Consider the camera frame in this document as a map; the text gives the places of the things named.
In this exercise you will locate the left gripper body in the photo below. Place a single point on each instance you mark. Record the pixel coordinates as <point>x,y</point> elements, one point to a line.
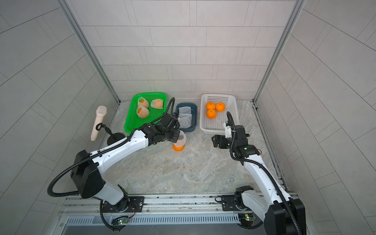
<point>171,135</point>

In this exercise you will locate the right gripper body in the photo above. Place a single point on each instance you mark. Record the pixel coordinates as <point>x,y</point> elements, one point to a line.
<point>226,143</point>

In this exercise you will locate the white foam net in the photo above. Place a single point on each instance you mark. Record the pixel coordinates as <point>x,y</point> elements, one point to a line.
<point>185,115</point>
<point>182,139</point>
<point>185,122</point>
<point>185,110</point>

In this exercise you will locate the netted orange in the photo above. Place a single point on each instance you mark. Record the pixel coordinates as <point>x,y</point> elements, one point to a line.
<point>220,107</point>
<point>142,112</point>
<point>143,102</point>
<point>178,148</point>
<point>211,113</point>
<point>157,103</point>

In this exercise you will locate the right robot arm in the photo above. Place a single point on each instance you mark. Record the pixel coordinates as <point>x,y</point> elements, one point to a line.
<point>279,213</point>

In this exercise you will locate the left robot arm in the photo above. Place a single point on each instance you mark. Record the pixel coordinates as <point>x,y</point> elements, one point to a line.
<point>88,168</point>

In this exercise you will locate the white plastic basket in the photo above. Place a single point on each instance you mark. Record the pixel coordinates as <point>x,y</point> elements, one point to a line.
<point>215,125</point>

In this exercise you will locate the dark blue plastic tub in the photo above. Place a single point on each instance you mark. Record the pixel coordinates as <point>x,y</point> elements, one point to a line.
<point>194,116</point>

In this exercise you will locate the right green circuit board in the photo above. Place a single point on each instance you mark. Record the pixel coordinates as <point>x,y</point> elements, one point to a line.
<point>247,220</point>

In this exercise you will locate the green circuit board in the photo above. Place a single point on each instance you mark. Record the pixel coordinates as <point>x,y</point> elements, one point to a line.
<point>120,221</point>
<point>247,220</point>

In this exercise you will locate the left green circuit board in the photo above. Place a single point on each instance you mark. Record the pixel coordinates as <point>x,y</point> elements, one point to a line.
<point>120,221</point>

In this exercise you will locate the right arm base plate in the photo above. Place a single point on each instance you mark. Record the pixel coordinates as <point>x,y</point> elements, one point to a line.
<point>231,203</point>

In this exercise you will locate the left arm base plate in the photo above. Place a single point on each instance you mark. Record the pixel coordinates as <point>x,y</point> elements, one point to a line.
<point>135,204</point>

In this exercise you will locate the aluminium rail frame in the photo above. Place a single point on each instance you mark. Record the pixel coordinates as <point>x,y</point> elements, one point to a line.
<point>158,209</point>

